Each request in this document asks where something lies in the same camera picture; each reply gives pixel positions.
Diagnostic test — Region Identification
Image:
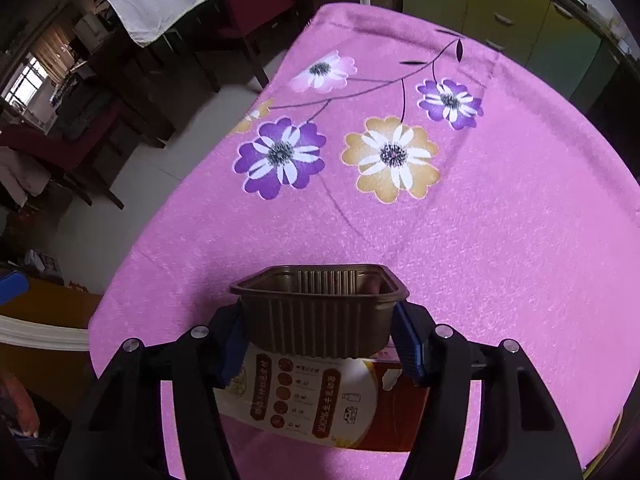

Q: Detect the white and red carton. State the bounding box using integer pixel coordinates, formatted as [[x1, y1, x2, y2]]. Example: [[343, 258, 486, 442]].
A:
[[212, 342, 431, 453]]

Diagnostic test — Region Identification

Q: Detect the pink floral tablecloth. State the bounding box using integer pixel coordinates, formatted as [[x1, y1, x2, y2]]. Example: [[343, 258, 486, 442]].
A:
[[87, 2, 640, 480]]

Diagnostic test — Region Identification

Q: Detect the brown plastic tray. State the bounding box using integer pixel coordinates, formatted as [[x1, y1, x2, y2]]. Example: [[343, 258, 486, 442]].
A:
[[230, 264, 410, 360]]

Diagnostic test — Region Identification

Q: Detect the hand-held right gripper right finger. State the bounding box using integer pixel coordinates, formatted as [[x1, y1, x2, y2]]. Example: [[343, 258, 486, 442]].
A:
[[392, 300, 583, 480]]

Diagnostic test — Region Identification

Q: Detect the green cabinet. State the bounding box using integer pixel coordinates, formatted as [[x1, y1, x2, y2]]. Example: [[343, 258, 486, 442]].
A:
[[402, 0, 631, 111]]

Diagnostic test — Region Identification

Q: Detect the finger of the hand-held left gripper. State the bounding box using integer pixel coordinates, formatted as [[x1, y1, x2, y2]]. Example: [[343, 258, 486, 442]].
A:
[[0, 270, 29, 307]]

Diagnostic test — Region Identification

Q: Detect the brown wooden cabinet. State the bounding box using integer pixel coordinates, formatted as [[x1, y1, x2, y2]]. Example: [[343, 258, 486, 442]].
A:
[[0, 275, 103, 411]]

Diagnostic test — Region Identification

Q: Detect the dark red chair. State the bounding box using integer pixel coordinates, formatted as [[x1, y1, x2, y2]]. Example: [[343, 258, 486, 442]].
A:
[[0, 95, 126, 211], [192, 0, 311, 93]]

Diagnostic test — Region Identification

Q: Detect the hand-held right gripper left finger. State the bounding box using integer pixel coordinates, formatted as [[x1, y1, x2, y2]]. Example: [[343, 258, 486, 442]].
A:
[[60, 302, 248, 480]]

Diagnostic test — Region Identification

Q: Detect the window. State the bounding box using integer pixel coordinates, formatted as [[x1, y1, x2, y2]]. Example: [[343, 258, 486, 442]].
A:
[[2, 55, 49, 111]]

